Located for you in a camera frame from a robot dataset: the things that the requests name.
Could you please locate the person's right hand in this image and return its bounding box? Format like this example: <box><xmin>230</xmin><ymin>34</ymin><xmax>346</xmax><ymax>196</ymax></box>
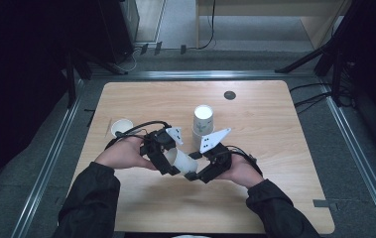
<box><xmin>219</xmin><ymin>154</ymin><xmax>264</xmax><ymax>189</ymax></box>

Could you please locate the black computer tower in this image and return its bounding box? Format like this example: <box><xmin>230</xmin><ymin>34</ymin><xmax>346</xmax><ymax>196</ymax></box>
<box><xmin>97</xmin><ymin>0</ymin><xmax>140</xmax><ymax>63</ymax></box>

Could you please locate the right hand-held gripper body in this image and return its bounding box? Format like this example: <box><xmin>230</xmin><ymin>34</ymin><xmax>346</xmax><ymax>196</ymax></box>
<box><xmin>199</xmin><ymin>127</ymin><xmax>233</xmax><ymax>176</ymax></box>

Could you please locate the black metal stand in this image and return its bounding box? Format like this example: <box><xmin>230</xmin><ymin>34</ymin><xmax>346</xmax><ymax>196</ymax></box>
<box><xmin>63</xmin><ymin>49</ymin><xmax>129</xmax><ymax>110</ymax></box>
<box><xmin>274</xmin><ymin>0</ymin><xmax>358</xmax><ymax>107</ymax></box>

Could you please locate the white floor cable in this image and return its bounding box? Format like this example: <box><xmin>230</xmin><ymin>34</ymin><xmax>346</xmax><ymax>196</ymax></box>
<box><xmin>119</xmin><ymin>46</ymin><xmax>144</xmax><ymax>73</ymax></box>

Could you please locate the grey tape piece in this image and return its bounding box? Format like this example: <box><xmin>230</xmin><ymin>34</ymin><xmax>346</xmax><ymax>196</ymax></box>
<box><xmin>313</xmin><ymin>198</ymin><xmax>338</xmax><ymax>211</ymax></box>

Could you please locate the black hanging cable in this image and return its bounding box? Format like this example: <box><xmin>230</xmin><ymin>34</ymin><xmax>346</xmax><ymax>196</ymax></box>
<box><xmin>196</xmin><ymin>0</ymin><xmax>217</xmax><ymax>51</ymax></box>

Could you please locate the black floor cable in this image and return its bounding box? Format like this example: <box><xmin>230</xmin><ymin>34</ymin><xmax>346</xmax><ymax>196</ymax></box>
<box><xmin>289</xmin><ymin>82</ymin><xmax>333</xmax><ymax>95</ymax></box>
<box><xmin>294</xmin><ymin>92</ymin><xmax>332</xmax><ymax>108</ymax></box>

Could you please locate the light wooden cabinet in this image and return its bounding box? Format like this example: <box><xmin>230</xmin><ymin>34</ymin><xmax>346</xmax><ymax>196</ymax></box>
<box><xmin>194</xmin><ymin>0</ymin><xmax>353</xmax><ymax>51</ymax></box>

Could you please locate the stack of white paper cups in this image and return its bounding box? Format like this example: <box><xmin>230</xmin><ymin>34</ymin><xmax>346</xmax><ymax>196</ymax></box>
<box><xmin>191</xmin><ymin>104</ymin><xmax>215</xmax><ymax>149</ymax></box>

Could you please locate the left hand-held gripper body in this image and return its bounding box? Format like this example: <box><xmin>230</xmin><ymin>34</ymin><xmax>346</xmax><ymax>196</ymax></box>
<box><xmin>139</xmin><ymin>126</ymin><xmax>185</xmax><ymax>159</ymax></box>

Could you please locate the metal floor rail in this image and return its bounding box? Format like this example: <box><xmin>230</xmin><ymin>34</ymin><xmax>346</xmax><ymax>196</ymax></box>
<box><xmin>318</xmin><ymin>80</ymin><xmax>376</xmax><ymax>238</ymax></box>
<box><xmin>90</xmin><ymin>69</ymin><xmax>318</xmax><ymax>81</ymax></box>
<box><xmin>10</xmin><ymin>80</ymin><xmax>85</xmax><ymax>238</ymax></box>

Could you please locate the person's left hand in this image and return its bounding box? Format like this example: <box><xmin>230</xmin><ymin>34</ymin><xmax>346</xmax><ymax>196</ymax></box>
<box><xmin>94</xmin><ymin>136</ymin><xmax>159</xmax><ymax>172</ymax></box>

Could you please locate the right hand-held gripper cable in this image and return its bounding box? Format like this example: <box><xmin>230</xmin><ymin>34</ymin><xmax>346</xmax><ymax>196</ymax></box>
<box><xmin>224</xmin><ymin>145</ymin><xmax>263</xmax><ymax>177</ymax></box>

